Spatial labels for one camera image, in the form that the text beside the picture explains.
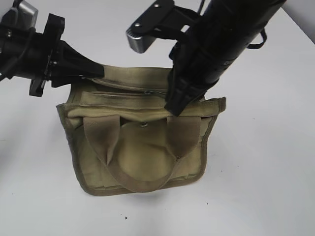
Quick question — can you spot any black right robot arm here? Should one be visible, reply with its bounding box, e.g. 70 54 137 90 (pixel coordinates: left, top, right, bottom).
165 0 284 116

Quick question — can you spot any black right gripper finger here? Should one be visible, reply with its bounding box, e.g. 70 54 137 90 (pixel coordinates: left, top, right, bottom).
175 82 208 116
165 70 189 112

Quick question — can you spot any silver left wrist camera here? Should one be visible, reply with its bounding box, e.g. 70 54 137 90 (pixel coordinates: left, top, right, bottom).
10 0 38 30

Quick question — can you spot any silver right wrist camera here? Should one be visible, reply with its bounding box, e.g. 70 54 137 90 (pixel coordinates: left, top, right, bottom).
126 0 175 54

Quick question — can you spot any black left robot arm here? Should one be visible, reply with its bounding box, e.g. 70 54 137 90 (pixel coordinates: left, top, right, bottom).
0 14 104 97

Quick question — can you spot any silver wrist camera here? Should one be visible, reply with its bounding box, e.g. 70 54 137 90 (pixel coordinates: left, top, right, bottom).
126 0 175 54
10 0 38 30

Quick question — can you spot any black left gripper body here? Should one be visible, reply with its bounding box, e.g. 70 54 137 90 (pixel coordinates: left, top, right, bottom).
27 14 73 96

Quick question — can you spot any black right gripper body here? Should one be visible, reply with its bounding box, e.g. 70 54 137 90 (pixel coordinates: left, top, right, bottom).
169 14 243 95

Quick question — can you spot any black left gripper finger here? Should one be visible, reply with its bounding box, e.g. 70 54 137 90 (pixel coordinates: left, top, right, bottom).
63 41 104 79

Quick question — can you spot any olive yellow canvas bag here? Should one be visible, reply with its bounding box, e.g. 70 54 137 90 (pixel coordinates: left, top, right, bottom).
57 65 226 196

